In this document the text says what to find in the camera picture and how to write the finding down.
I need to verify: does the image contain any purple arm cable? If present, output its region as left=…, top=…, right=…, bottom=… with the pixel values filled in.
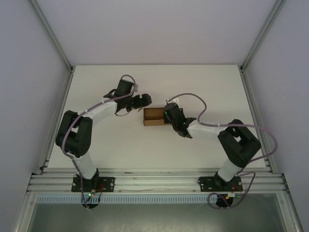
left=62, top=74, right=139, bottom=211
left=167, top=92, right=279, bottom=210

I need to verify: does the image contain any brown cardboard paper box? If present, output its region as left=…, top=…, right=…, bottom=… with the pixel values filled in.
left=142, top=106, right=171, bottom=127

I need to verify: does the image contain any slotted grey cable duct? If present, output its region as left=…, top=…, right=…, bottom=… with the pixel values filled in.
left=35, top=195, right=242, bottom=204

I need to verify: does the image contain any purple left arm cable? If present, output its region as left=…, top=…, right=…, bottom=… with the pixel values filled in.
left=62, top=74, right=139, bottom=211

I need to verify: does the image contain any aluminium mounting rail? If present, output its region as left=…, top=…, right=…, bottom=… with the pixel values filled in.
left=26, top=168, right=290, bottom=194

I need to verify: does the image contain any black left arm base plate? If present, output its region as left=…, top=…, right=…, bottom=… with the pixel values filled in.
left=71, top=175, right=115, bottom=193

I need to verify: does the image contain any aluminium frame post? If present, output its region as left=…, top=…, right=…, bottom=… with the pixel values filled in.
left=239, top=0, right=288, bottom=174
left=30, top=0, right=74, bottom=175

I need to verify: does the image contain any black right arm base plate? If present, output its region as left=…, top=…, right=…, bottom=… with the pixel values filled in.
left=197, top=176, right=243, bottom=193

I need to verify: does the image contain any grey metal sheet panel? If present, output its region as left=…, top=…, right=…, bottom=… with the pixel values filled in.
left=14, top=202, right=303, bottom=232

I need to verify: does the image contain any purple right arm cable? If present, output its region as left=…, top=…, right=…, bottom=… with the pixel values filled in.
left=167, top=92, right=279, bottom=210

